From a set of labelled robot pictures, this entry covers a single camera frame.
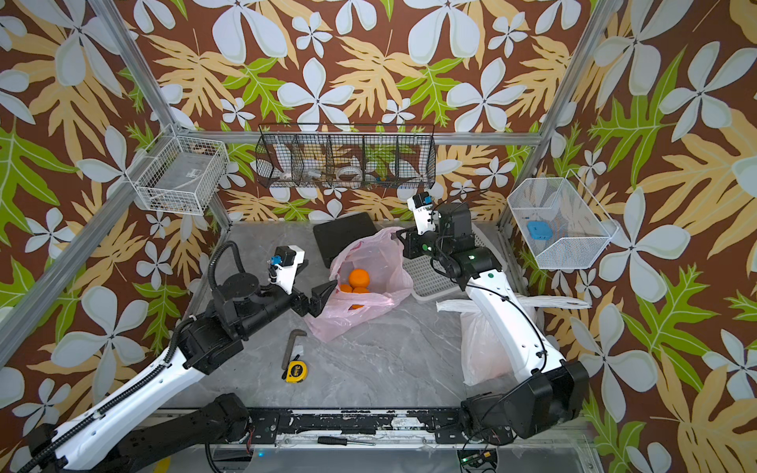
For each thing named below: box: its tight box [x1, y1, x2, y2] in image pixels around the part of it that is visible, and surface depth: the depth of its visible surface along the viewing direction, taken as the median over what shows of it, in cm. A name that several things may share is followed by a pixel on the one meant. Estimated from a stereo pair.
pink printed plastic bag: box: [305, 226, 414, 343], surface depth 82 cm
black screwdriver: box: [317, 435, 376, 446], surface depth 74 cm
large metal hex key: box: [280, 329, 308, 370], surface depth 90 cm
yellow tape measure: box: [280, 353, 309, 384], surface depth 83 cm
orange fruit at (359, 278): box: [348, 268, 370, 288], surface depth 100 cm
